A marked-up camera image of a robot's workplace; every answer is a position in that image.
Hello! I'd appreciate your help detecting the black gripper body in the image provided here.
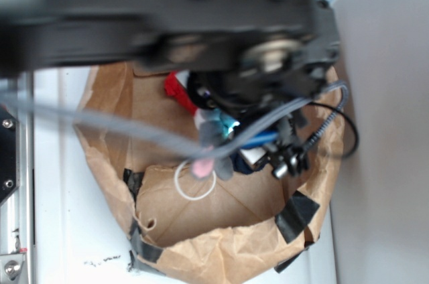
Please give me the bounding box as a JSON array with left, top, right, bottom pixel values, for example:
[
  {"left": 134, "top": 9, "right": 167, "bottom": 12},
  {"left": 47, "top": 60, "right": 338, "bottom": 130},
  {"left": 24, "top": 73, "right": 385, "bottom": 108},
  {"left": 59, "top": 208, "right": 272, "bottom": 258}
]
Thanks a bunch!
[{"left": 186, "top": 69, "right": 328, "bottom": 179}]

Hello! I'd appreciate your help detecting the gray plush animal toy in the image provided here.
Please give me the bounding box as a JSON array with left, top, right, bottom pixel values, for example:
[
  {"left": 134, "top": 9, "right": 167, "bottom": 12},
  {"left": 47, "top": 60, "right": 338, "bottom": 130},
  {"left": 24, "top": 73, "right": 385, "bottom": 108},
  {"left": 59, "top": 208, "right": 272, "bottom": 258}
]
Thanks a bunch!
[{"left": 174, "top": 109, "right": 238, "bottom": 202}]

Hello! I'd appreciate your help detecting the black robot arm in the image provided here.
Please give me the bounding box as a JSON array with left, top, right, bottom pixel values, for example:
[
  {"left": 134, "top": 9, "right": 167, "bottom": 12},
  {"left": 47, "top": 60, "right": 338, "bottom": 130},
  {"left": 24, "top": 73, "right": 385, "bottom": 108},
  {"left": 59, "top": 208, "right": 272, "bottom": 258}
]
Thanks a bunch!
[{"left": 1, "top": 0, "right": 339, "bottom": 178}]

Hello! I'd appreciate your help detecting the red crumpled cloth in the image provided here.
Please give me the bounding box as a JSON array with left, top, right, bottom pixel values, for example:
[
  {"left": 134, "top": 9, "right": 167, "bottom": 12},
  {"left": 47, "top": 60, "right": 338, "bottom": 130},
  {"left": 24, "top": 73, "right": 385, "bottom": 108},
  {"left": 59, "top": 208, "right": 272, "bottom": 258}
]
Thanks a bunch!
[{"left": 164, "top": 72, "right": 198, "bottom": 116}]

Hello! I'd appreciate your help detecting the brown paper bag bin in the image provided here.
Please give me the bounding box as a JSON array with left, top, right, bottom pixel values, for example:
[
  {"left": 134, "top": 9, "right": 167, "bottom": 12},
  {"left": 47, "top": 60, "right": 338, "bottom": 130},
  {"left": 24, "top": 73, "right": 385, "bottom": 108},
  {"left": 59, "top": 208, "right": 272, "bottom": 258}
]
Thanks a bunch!
[{"left": 75, "top": 62, "right": 346, "bottom": 284}]

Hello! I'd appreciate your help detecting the gray braided cable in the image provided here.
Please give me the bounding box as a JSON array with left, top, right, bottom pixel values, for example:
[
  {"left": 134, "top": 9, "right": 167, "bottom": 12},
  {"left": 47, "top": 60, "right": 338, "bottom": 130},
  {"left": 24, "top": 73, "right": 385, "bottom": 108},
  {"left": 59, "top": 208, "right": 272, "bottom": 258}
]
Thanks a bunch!
[{"left": 0, "top": 80, "right": 350, "bottom": 159}]

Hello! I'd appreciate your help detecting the dark blue twisted rope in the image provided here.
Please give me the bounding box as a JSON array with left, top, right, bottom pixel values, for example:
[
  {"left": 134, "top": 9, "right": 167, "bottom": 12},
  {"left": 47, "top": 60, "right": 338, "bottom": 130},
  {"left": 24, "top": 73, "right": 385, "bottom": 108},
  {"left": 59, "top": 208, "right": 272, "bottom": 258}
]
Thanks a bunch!
[{"left": 232, "top": 156, "right": 265, "bottom": 175}]

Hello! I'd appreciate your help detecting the thin black cable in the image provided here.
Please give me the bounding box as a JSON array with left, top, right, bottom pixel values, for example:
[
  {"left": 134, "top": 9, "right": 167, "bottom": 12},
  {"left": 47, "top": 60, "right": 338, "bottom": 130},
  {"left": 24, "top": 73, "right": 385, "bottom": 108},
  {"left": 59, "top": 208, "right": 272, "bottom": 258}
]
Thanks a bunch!
[{"left": 308, "top": 101, "right": 360, "bottom": 159}]

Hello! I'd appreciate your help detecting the aluminium frame rail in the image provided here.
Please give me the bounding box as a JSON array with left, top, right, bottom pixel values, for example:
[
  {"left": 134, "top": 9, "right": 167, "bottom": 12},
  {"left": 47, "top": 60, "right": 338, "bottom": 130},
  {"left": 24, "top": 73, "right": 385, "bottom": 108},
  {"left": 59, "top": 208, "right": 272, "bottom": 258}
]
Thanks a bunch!
[{"left": 0, "top": 72, "right": 36, "bottom": 284}]

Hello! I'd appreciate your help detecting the black metal bracket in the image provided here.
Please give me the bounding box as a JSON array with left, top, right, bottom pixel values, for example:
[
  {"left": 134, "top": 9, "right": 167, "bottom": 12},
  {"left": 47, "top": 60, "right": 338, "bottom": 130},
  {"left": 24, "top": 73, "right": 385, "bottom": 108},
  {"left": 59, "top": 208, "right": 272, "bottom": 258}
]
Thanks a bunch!
[{"left": 0, "top": 106, "right": 19, "bottom": 205}]

